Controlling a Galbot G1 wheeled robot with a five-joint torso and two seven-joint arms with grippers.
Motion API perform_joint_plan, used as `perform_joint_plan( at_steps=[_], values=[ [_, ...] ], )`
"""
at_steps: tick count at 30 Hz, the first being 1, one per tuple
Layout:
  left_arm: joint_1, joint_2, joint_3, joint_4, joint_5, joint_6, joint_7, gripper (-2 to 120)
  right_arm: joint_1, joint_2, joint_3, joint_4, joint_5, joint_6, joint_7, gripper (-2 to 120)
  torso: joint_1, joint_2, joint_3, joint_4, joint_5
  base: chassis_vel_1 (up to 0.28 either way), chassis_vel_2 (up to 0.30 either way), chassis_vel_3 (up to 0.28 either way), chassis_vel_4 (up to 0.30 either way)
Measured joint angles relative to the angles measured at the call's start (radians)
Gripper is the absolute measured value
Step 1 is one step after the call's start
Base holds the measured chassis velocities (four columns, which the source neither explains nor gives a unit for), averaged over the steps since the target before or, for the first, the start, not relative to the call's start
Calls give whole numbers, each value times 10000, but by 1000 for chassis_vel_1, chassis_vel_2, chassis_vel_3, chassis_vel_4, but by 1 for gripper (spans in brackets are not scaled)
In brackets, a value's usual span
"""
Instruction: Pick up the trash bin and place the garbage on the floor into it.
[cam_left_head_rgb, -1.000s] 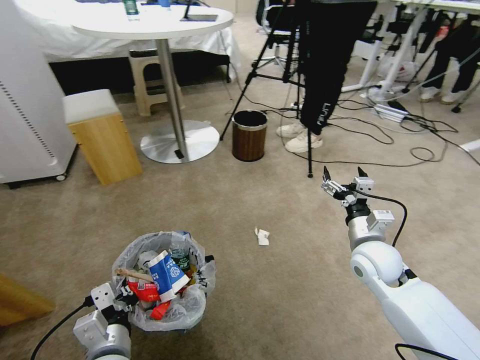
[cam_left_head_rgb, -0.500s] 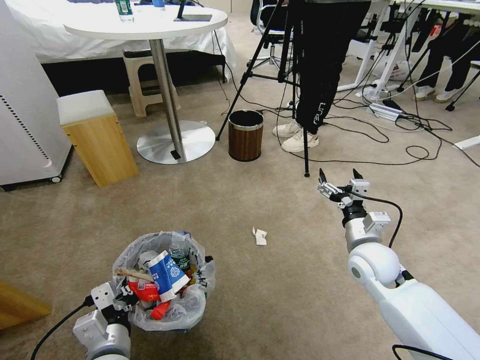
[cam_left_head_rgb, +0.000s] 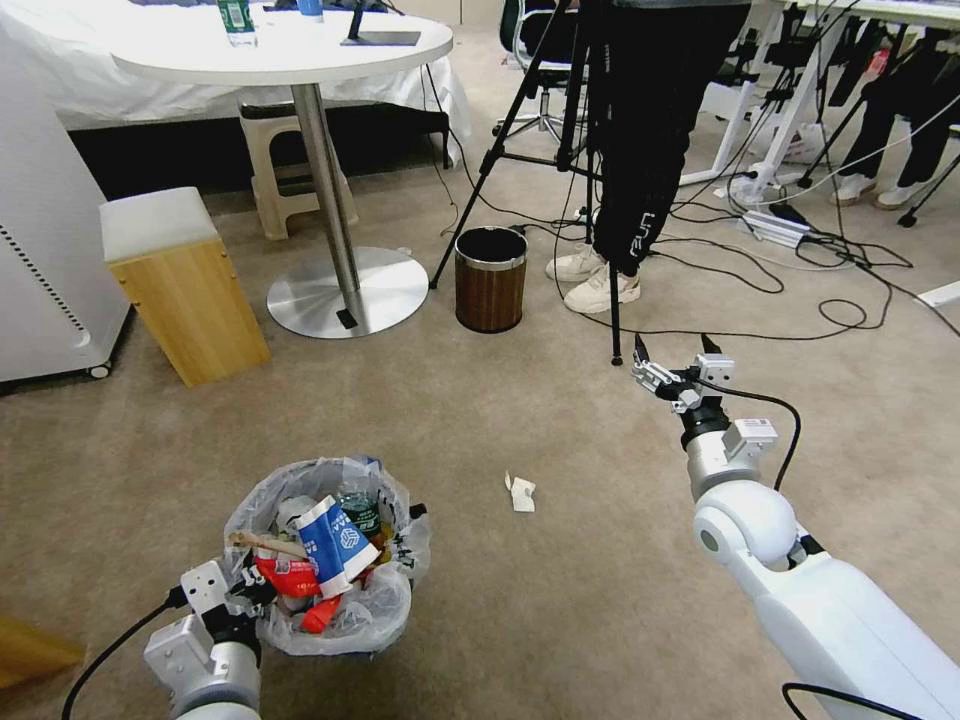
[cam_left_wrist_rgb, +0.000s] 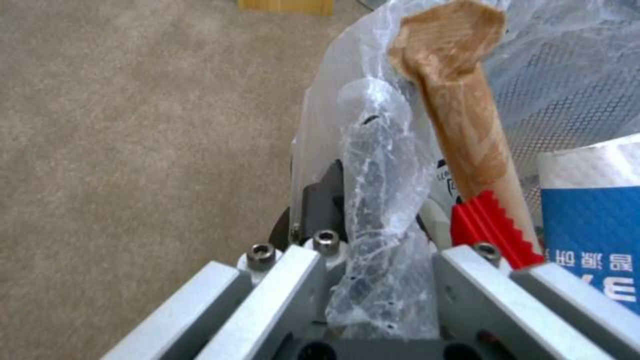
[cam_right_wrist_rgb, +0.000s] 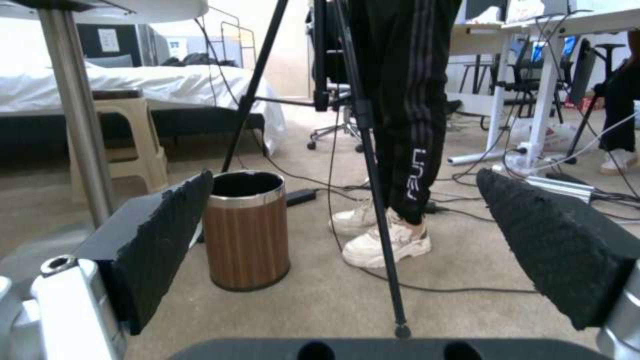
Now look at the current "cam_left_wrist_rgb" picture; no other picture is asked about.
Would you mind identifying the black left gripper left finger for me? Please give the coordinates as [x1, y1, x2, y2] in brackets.
[99, 160, 347, 360]

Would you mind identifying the white printed wrapper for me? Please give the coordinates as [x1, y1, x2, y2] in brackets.
[422, 157, 469, 248]

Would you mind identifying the light wooden furniture base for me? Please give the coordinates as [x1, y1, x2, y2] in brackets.
[237, 0, 335, 17]

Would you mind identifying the red ribbed plastic piece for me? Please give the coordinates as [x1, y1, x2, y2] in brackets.
[452, 190, 545, 270]

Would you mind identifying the blue and white tissue pack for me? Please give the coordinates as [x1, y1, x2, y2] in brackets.
[537, 133, 640, 316]

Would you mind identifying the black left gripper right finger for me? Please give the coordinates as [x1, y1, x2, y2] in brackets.
[431, 241, 640, 360]

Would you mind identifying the brown wooden spoon-shaped stick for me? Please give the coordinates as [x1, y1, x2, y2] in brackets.
[387, 0, 544, 260]

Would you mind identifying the clear plastic bin liner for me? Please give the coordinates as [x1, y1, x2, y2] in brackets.
[289, 0, 640, 340]

